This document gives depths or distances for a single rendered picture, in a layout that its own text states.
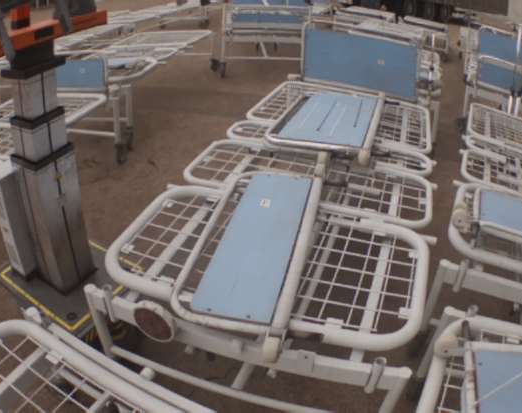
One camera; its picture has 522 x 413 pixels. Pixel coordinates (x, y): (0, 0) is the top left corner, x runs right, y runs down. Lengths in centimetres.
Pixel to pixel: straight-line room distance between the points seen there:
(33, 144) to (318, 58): 195
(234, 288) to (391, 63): 192
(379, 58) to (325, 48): 33
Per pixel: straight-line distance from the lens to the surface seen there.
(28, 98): 132
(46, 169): 137
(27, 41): 126
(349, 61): 281
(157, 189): 268
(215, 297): 113
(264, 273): 120
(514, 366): 109
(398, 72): 278
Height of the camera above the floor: 128
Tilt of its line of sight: 31 degrees down
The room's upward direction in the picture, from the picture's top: 2 degrees clockwise
